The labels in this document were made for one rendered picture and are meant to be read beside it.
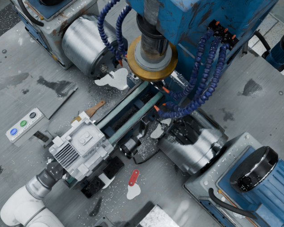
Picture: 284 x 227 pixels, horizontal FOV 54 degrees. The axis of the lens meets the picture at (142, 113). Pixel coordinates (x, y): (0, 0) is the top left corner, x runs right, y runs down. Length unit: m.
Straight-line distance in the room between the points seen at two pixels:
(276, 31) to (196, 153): 1.49
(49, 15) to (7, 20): 1.57
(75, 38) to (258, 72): 1.02
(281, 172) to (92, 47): 0.85
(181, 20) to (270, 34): 1.72
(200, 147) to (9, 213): 0.77
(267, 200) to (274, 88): 0.86
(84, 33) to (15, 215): 0.78
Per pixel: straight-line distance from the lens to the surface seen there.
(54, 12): 1.33
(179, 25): 0.69
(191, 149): 1.11
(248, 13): 0.87
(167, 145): 1.14
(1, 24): 2.87
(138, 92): 1.39
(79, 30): 1.27
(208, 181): 1.10
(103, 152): 1.16
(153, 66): 0.96
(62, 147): 1.18
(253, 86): 1.67
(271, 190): 0.97
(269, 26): 2.39
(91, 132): 1.14
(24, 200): 1.21
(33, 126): 1.25
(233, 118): 1.57
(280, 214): 1.01
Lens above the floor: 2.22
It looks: 74 degrees down
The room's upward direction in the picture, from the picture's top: 8 degrees clockwise
